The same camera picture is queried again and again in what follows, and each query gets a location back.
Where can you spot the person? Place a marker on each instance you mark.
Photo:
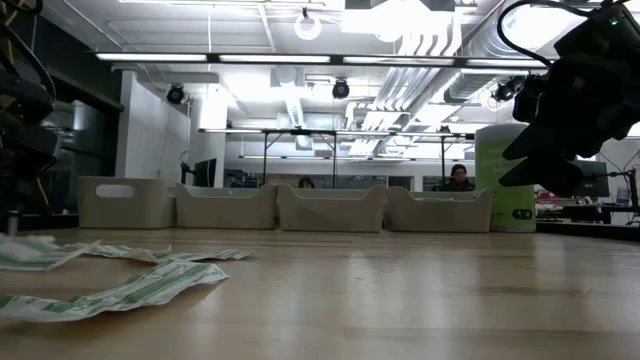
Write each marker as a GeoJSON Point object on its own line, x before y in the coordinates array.
{"type": "Point", "coordinates": [306, 182]}
{"type": "Point", "coordinates": [457, 177]}

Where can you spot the green wipes canister white lid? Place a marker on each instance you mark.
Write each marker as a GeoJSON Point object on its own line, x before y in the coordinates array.
{"type": "Point", "coordinates": [492, 210]}

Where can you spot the white plastic bin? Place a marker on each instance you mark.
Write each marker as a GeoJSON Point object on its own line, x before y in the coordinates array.
{"type": "Point", "coordinates": [145, 207]}
{"type": "Point", "coordinates": [332, 210]}
{"type": "Point", "coordinates": [440, 215]}
{"type": "Point", "coordinates": [225, 210]}

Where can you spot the black background table frame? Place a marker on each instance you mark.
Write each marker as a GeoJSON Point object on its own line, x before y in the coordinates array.
{"type": "Point", "coordinates": [300, 132]}

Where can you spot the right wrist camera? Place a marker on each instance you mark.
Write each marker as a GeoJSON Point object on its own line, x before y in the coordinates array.
{"type": "Point", "coordinates": [600, 40]}

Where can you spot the black computer monitor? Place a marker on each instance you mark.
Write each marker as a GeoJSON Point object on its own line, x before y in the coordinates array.
{"type": "Point", "coordinates": [206, 172]}
{"type": "Point", "coordinates": [595, 180]}

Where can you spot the small silver cylinder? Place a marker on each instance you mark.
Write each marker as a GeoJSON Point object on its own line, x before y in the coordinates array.
{"type": "Point", "coordinates": [12, 222]}

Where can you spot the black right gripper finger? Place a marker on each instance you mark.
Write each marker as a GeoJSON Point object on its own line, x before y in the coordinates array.
{"type": "Point", "coordinates": [550, 177]}
{"type": "Point", "coordinates": [542, 147]}

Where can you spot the long ceiling light bar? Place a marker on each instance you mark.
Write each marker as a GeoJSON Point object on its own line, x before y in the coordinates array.
{"type": "Point", "coordinates": [275, 58]}

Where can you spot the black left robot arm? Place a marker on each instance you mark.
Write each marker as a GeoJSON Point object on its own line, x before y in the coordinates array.
{"type": "Point", "coordinates": [25, 150]}

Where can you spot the black ceiling camera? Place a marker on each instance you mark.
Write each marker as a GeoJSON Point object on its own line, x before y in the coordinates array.
{"type": "Point", "coordinates": [175, 94]}
{"type": "Point", "coordinates": [505, 91]}
{"type": "Point", "coordinates": [341, 89]}

